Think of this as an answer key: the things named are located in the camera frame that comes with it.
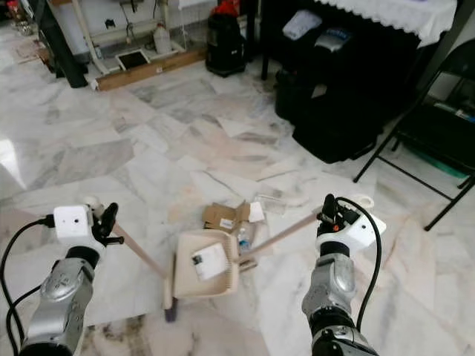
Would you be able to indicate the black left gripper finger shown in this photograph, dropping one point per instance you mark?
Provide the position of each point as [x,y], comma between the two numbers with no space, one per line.
[110,215]

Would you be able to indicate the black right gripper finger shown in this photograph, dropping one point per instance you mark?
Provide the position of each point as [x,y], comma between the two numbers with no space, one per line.
[328,206]

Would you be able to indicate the cream plastic dustpan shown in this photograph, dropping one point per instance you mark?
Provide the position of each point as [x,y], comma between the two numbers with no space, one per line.
[185,285]

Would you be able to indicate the small white carton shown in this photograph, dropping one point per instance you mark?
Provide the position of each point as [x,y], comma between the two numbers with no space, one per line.
[209,261]

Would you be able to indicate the clear plastic container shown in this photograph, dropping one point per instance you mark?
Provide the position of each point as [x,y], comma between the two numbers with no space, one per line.
[272,204]

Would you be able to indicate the black luggage pile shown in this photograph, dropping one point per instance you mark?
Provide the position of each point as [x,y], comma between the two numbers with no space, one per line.
[341,119]

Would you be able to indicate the small plastic bottle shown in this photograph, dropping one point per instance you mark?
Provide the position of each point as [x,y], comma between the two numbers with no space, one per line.
[243,241]

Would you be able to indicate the brown cardboard box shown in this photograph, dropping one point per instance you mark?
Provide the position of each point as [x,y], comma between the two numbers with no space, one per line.
[219,216]

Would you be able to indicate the green tray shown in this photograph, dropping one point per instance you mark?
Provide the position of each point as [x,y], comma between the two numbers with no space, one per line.
[441,162]

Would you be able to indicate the black folding chair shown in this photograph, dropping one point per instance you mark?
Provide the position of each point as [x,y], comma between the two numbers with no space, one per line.
[441,126]

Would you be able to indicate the wooden plank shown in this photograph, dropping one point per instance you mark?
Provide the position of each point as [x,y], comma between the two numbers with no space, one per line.
[156,68]

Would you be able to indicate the white framed tablet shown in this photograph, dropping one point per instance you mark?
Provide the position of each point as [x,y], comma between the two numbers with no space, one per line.
[133,59]

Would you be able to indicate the white plastic jug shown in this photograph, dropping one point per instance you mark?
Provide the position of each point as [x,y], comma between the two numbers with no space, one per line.
[163,41]

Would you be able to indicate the grey pouch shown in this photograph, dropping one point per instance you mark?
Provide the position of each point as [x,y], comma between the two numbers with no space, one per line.
[302,24]

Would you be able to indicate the black vacuum with red top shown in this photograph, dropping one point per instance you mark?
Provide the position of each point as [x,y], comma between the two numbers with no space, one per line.
[225,44]

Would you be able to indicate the white lace tablecloth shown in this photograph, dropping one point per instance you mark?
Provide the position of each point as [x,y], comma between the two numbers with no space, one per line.
[408,15]

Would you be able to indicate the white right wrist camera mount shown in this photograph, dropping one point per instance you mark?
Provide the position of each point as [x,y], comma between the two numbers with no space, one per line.
[364,231]

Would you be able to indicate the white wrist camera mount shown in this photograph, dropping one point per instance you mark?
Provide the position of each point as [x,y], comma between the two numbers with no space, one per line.
[364,231]
[73,221]

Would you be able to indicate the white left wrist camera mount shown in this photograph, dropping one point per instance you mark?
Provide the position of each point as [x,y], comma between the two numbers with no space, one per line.
[73,221]

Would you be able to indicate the black post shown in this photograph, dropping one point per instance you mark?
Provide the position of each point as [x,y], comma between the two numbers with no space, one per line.
[61,48]

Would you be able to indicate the white pipe frame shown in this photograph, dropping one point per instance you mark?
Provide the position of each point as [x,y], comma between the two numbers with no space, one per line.
[87,37]

